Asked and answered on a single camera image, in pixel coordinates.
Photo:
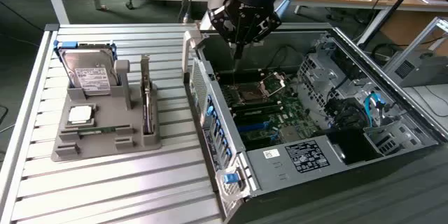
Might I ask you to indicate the hard disk in blue carrier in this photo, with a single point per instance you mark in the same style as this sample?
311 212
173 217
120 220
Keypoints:
91 72

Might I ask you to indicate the low-profile graphics card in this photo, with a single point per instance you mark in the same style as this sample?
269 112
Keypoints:
147 103

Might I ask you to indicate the dark RAM stick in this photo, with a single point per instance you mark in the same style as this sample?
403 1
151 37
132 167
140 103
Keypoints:
259 111

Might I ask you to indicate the white side table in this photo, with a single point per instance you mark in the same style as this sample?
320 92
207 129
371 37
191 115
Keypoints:
437 95

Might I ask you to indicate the grey metal disk bay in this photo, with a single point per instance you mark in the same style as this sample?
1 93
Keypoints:
388 140

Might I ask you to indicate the green RAM stick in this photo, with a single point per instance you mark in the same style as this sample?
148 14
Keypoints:
97 129

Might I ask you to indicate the blue case latch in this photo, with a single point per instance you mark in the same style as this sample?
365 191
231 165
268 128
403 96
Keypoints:
231 178

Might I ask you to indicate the grey power supply unit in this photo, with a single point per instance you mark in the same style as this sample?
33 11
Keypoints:
280 169

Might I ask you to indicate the blue expansion slot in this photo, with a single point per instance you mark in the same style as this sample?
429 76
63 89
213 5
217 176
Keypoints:
253 126

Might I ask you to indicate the silver CPU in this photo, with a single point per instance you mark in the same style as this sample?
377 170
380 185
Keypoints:
81 115

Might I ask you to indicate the open grey PC case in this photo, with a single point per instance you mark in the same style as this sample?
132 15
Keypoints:
197 85

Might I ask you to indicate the perforated metal drive cage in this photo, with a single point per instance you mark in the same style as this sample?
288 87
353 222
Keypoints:
336 77

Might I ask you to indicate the metal socket cover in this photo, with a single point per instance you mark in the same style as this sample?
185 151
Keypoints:
271 83

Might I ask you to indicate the black stand pole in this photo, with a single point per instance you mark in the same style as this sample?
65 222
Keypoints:
391 11

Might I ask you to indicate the silver chipset heatsink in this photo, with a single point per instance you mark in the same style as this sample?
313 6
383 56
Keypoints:
293 133

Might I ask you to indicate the grey computer tower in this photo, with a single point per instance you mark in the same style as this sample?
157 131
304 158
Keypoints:
420 72

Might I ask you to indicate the aluminium profile frame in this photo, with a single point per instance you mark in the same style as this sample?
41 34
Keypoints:
425 31

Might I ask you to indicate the green motherboard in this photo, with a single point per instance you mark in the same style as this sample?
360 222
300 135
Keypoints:
297 119

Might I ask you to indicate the black caster wheel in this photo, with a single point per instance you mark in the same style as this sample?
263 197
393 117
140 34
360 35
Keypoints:
129 5

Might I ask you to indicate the grey plastic parts rack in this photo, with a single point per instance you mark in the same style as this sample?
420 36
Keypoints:
104 119

